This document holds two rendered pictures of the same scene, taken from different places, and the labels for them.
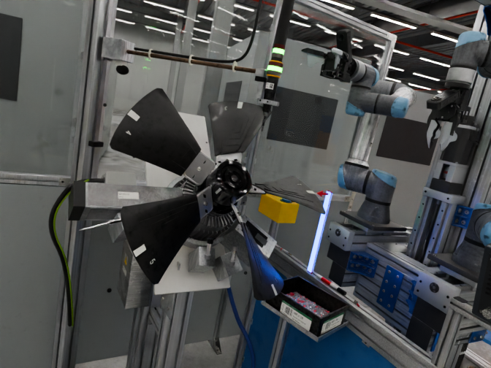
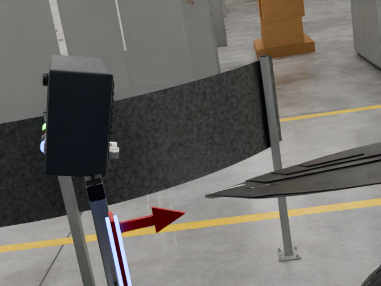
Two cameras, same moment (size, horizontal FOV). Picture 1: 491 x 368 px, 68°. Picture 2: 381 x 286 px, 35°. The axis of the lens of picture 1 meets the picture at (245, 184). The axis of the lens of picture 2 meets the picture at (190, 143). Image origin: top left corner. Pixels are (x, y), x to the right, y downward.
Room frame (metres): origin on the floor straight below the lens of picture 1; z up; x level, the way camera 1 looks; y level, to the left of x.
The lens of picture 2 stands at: (1.74, -0.06, 1.38)
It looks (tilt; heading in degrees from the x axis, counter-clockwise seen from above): 16 degrees down; 203
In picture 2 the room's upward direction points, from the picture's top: 9 degrees counter-clockwise
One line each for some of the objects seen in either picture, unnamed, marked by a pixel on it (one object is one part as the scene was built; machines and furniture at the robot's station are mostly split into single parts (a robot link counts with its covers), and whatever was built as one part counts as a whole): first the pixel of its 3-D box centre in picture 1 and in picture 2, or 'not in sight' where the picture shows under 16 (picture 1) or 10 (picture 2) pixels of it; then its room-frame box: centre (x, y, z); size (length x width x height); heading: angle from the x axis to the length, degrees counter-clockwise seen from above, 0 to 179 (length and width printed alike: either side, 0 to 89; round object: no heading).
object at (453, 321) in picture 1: (449, 332); (105, 233); (0.88, -0.61, 0.96); 0.03 x 0.03 x 0.20; 32
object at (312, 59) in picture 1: (311, 58); not in sight; (1.32, -0.14, 1.64); 0.09 x 0.03 x 0.06; 102
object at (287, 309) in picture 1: (305, 304); not in sight; (1.10, -0.27, 0.85); 0.22 x 0.17 x 0.07; 46
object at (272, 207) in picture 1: (278, 209); not in sight; (1.58, -0.17, 1.02); 0.16 x 0.10 x 0.11; 32
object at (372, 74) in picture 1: (364, 75); not in sight; (1.46, -0.36, 1.64); 0.11 x 0.08 x 0.09; 132
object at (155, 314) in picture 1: (161, 325); not in sight; (1.25, 0.21, 0.56); 0.19 x 0.04 x 0.04; 32
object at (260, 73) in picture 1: (267, 87); not in sight; (1.14, -0.01, 1.50); 0.09 x 0.07 x 0.10; 67
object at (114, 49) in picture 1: (117, 50); not in sight; (1.38, 0.56, 1.54); 0.10 x 0.07 x 0.09; 67
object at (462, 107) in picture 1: (453, 104); not in sight; (1.21, -0.60, 1.57); 0.09 x 0.08 x 0.12; 122
